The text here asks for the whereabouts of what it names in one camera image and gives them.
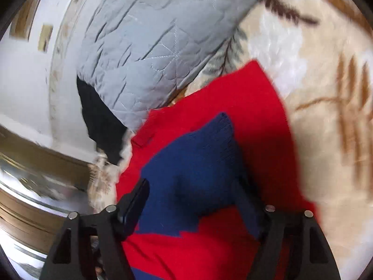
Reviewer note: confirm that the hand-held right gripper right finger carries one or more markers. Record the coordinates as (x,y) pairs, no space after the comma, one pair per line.
(275,224)

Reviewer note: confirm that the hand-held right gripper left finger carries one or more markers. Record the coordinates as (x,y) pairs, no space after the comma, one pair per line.
(136,199)

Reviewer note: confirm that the red and blue knit sweater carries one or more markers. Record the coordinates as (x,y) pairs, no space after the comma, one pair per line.
(247,99)

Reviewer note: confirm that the black cloth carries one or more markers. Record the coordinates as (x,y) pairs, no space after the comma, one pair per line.
(99,116)

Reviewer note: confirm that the cream leaf print blanket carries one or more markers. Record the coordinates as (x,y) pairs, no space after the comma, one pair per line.
(320,128)

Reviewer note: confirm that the wooden cabinet with glass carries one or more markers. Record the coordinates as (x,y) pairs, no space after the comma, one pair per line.
(35,163)

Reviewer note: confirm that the grey quilted pillow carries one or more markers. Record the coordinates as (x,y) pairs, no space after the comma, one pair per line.
(160,35)

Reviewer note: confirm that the small gold wall picture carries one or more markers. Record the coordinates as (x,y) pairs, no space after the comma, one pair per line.
(45,38)

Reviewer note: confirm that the large gold wall picture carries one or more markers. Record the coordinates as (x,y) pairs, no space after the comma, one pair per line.
(24,16)

